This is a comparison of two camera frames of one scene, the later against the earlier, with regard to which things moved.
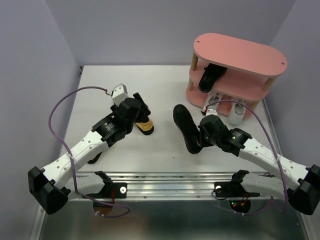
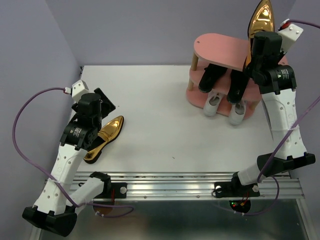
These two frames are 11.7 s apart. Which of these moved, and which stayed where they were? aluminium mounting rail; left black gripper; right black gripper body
Moved: left black gripper; right black gripper body
Stayed: aluminium mounting rail
